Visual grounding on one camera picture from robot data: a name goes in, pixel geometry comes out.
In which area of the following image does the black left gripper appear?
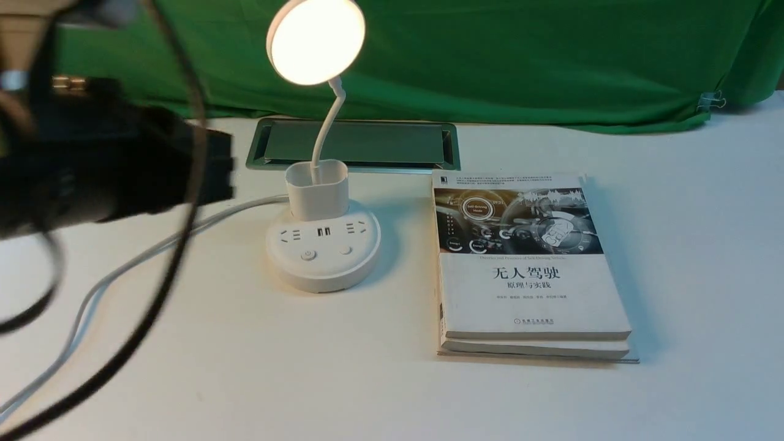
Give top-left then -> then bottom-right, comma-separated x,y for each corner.
0,77 -> 236,239

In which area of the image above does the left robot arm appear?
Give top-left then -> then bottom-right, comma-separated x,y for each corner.
1,1 -> 235,239

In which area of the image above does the white desk lamp with sockets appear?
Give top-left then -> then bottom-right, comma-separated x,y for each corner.
266,1 -> 382,293

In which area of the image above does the top white paperback book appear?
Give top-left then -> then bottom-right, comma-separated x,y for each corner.
432,170 -> 632,341

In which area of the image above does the green backdrop cloth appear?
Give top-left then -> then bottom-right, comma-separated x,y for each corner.
57,1 -> 783,134

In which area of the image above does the silver binder clip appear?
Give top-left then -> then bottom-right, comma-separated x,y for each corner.
695,90 -> 727,113

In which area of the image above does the white lamp power cable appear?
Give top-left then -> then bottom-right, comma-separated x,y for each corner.
0,195 -> 288,423

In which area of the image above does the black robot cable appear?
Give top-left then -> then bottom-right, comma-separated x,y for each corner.
0,0 -> 209,441

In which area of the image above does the metal desk cable hatch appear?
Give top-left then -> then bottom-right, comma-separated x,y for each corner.
246,117 -> 461,174

